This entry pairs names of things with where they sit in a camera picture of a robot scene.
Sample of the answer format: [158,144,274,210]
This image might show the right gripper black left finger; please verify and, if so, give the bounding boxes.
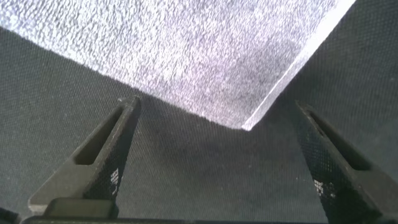
[27,95,142,215]

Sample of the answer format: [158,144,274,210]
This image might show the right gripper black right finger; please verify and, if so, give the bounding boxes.
[294,100,398,224]

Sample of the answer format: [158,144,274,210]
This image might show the grey towel with orange stripe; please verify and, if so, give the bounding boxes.
[0,0,357,131]

